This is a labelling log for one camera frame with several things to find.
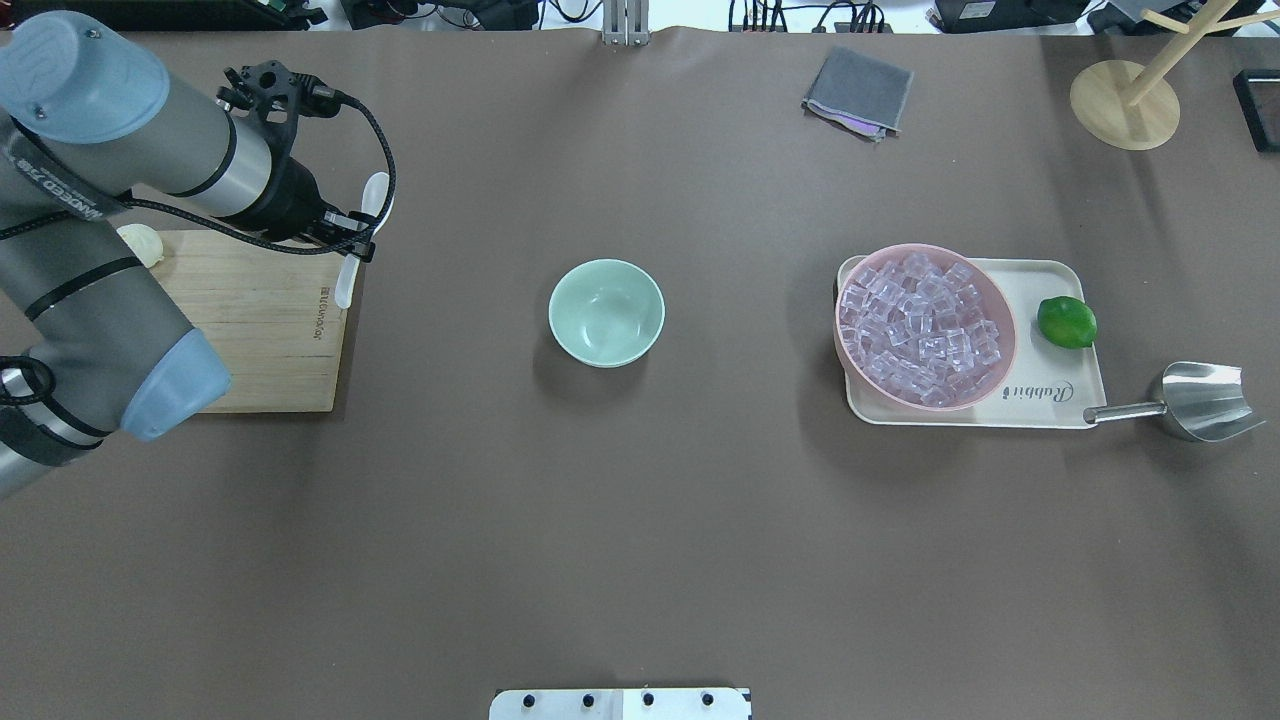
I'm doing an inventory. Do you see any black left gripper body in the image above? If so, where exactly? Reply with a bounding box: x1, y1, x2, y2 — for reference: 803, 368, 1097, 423
265, 165, 372, 263

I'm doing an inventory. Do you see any white ceramic spoon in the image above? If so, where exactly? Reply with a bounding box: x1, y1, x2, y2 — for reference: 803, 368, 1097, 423
333, 172, 394, 310

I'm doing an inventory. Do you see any pink bowl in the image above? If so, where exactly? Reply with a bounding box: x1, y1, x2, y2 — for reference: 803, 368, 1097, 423
835, 243, 1018, 413

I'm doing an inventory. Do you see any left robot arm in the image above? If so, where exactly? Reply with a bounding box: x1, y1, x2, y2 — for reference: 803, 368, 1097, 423
1, 10, 394, 497

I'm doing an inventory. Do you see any mint green bowl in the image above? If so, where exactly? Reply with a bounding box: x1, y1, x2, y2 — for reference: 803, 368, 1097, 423
547, 258, 666, 368

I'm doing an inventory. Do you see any pile of clear ice cubes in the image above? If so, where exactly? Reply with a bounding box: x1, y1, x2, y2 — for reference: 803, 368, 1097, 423
840, 252, 1004, 406

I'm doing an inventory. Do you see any metal ice scoop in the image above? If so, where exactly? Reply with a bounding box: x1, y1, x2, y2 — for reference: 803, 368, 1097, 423
1082, 361, 1266, 442

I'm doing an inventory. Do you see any wooden cutting board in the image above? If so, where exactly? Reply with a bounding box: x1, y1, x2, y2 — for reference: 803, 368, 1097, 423
151, 229, 347, 414

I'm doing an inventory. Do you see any white onion half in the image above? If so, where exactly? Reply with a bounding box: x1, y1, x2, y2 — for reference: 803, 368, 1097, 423
115, 223, 165, 269

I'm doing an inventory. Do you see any grey folded cloth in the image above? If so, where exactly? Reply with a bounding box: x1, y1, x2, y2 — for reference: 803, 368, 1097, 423
801, 47, 915, 142

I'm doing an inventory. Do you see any cream rectangular tray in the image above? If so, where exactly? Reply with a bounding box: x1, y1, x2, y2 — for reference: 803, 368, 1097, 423
844, 258, 1106, 430

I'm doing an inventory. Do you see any green lime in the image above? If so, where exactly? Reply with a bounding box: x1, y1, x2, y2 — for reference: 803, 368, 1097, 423
1036, 296, 1098, 348

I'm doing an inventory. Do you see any wooden cup stand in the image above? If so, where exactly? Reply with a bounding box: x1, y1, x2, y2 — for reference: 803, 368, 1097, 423
1069, 1, 1279, 151

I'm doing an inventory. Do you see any black tray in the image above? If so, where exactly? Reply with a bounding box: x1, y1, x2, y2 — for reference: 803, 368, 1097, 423
1233, 69, 1279, 152

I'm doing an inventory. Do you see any aluminium frame post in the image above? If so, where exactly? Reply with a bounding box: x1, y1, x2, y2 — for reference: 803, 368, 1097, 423
602, 0, 652, 47

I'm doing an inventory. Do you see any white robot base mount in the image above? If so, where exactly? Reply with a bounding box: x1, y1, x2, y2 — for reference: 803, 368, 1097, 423
488, 687, 754, 719

